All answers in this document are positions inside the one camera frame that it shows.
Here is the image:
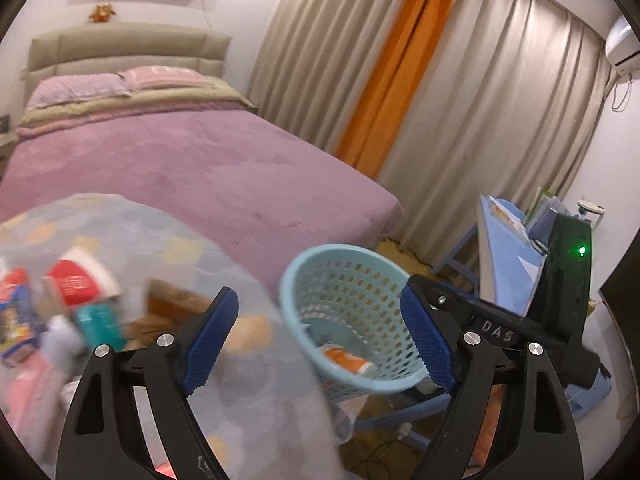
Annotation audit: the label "blue storage box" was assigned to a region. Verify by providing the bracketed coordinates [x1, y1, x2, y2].
[564, 375, 612, 419]

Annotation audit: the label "pink plastic bag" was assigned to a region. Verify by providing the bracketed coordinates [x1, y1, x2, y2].
[0, 360, 72, 423]

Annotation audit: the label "bed with purple cover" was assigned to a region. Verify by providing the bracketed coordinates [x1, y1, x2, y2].
[0, 96, 405, 301]

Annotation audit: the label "blue stool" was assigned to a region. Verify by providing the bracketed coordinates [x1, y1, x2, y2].
[432, 224, 482, 282]

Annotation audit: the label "light blue plastic basket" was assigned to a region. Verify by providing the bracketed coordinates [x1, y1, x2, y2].
[279, 244, 437, 404]

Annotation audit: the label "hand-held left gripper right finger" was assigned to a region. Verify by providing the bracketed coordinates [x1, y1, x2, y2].
[399, 282, 585, 480]

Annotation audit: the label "beige curtain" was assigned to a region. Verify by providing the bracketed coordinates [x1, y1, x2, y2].
[375, 0, 609, 272]
[245, 0, 427, 155]

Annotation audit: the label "round table with patterned cloth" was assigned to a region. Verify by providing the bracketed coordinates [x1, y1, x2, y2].
[0, 192, 352, 480]

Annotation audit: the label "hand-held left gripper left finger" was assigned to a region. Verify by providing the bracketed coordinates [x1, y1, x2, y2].
[54, 286, 241, 480]

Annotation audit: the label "red paper cup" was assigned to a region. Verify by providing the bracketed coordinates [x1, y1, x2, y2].
[42, 246, 124, 307]

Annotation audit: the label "stack of upright books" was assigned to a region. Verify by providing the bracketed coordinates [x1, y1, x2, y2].
[525, 186, 572, 242]

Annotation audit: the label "clear plastic bag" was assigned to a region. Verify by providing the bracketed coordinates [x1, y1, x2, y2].
[330, 395, 372, 447]

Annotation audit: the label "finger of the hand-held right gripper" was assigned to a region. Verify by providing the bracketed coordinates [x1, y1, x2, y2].
[409, 275, 539, 348]

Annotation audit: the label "orange and white wrapper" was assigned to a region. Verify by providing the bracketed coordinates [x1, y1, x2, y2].
[320, 342, 379, 376]

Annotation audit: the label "folded beige blanket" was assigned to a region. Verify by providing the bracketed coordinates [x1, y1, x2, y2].
[17, 78, 259, 132]

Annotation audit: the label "beige padded headboard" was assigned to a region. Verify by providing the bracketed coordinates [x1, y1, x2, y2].
[27, 22, 232, 106]

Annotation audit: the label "pink pillow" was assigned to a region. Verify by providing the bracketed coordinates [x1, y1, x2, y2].
[120, 65, 209, 92]

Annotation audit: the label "black floor cable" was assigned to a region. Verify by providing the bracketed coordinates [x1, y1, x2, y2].
[345, 437, 427, 477]

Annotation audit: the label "teal packet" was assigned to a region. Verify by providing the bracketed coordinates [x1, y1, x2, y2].
[75, 300, 127, 354]

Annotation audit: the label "blue printed carton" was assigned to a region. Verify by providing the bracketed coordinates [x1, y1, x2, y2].
[0, 267, 47, 367]

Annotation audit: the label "blue chair base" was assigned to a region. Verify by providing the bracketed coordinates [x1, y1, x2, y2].
[320, 389, 452, 447]

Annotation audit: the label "brown paper wrapper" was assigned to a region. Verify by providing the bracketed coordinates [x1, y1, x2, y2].
[125, 280, 217, 347]

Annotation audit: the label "white air conditioner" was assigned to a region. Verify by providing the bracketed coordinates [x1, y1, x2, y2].
[605, 15, 640, 81]

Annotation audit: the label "purple pillow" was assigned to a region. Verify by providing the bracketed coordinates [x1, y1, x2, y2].
[26, 74, 132, 110]

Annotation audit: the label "orange curtain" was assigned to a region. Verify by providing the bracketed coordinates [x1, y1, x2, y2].
[334, 0, 464, 181]

